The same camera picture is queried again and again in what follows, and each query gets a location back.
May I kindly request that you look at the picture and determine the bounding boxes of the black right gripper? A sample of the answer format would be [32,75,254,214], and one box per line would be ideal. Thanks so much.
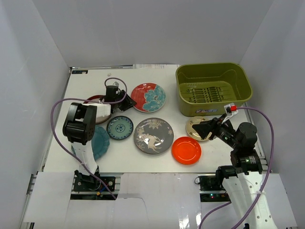
[192,113,240,150]

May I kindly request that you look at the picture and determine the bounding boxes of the red plate with teal flower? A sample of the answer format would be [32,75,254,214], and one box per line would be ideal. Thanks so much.
[131,83,166,113]

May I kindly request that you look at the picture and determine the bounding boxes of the grey plate with deer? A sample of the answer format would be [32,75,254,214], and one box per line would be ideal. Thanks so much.
[133,118,174,155]

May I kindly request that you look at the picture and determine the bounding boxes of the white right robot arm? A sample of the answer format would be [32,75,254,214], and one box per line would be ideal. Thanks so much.
[193,118,276,229]

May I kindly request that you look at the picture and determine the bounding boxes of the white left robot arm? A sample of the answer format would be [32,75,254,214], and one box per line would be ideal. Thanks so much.
[62,85,137,190]

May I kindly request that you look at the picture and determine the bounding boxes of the olive green plastic bin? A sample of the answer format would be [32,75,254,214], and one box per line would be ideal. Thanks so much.
[175,62,253,117]

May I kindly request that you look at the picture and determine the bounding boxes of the cream plate with calligraphy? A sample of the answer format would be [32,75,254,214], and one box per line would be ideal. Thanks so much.
[185,115,214,142]

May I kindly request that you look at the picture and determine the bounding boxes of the blue patterned small plate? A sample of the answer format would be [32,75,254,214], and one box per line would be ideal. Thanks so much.
[106,115,133,140]

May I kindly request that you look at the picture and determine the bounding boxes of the orange plate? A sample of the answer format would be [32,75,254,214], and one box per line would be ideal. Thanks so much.
[172,136,202,165]

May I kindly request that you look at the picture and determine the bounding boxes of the dark red rimmed cream plate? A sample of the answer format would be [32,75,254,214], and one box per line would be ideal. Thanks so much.
[83,95,112,124]

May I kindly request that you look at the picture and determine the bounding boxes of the white papers at back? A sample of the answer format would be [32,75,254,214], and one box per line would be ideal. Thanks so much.
[133,64,180,70]

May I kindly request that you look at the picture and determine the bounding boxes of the teal scalloped plate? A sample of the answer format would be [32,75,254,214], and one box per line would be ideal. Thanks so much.
[68,125,110,162]

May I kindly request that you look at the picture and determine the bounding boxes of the dark label sticker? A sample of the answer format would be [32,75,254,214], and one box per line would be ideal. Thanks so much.
[71,70,88,74]

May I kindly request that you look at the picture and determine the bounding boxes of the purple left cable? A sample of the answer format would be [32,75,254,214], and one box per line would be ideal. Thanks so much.
[51,77,128,200]

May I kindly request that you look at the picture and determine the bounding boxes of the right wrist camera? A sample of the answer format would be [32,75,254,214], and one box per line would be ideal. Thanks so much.
[222,103,238,124]

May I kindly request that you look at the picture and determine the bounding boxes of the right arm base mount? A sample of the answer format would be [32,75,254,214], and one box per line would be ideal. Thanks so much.
[194,174,230,203]

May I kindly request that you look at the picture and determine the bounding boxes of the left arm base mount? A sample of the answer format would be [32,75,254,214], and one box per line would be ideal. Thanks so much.
[71,170,116,200]

